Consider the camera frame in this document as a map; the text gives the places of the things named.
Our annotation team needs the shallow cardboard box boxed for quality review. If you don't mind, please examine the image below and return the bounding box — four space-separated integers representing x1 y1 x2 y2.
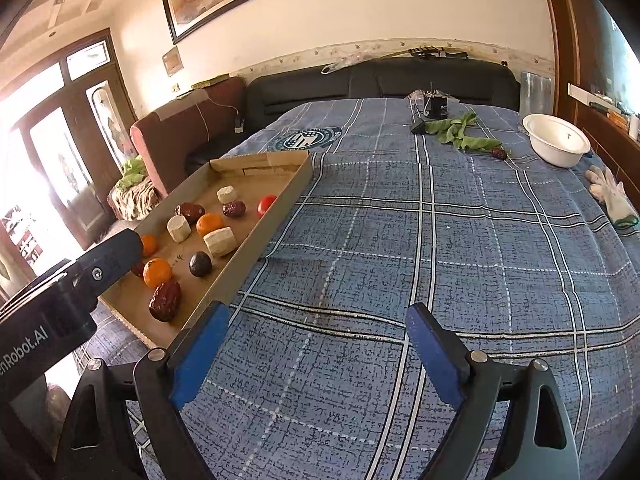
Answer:
97 150 315 351

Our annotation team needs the brown fringed blanket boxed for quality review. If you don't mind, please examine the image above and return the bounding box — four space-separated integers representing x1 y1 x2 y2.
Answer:
107 177 161 222

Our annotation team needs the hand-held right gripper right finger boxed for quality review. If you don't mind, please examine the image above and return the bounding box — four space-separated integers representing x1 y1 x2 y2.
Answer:
406 302 581 480

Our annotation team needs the black leather sofa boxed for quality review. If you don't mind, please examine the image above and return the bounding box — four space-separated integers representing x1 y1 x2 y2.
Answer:
185 57 521 176

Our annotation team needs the blue plaid tablecloth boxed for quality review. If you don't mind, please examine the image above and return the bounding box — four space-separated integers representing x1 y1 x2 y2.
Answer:
75 97 640 480

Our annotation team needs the green leafy vegetable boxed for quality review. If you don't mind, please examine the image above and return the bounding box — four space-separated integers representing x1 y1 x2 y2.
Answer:
425 112 478 151
452 135 511 157

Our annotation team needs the black cylindrical device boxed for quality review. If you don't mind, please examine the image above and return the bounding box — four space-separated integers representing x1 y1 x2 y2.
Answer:
424 91 449 121

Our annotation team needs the brown wooden cabinet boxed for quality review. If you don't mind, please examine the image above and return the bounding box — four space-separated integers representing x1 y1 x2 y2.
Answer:
537 0 640 171

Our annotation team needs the green cloth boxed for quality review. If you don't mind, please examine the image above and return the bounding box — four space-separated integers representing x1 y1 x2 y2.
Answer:
120 156 148 186

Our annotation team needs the white charger cable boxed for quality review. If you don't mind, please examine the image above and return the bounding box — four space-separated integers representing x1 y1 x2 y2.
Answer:
207 97 246 133

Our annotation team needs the small wall frame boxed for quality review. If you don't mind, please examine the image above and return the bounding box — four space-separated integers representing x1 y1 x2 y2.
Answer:
162 46 183 78

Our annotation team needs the clear plastic container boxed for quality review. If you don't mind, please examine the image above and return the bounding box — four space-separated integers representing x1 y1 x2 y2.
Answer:
520 71 556 118

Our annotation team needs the large beige cylindrical chunk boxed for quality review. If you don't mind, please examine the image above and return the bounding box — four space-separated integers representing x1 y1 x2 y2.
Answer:
203 227 236 259

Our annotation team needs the brown armchair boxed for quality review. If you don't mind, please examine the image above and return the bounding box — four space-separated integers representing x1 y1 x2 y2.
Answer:
130 77 246 198

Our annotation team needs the white glove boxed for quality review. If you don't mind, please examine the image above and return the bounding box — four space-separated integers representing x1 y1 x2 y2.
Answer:
585 165 640 231

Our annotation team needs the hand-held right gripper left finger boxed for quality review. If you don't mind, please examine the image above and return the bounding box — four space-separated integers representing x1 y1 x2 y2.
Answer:
55 301 231 480

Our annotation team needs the wooden glass door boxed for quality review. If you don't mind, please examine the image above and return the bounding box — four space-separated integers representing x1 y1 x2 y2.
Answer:
0 27 138 261

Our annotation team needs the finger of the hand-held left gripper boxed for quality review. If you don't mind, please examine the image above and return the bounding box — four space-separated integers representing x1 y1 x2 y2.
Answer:
67 230 146 308

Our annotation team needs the white bowl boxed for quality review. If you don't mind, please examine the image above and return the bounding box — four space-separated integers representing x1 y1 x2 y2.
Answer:
522 114 592 168

